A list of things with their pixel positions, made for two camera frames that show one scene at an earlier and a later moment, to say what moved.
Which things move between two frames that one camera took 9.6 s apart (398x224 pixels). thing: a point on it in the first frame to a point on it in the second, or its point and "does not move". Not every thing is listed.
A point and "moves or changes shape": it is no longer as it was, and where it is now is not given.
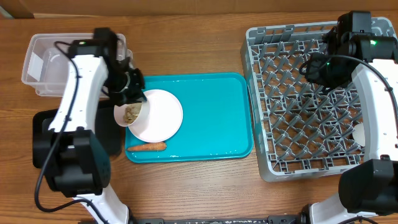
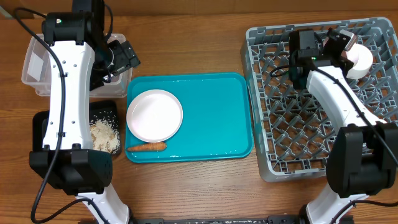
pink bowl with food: [125, 114] moves or changes shape
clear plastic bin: [47, 63] does not move
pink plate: [164, 117] does not move
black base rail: [301, 218] does not move
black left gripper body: [123, 88] to [113, 60]
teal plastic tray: [216, 123] does not move
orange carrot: [150, 147] does not move
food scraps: [131, 112] to [104, 135]
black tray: [104, 123] does not move
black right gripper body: [327, 74] to [342, 64]
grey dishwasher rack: [301, 129] does not move
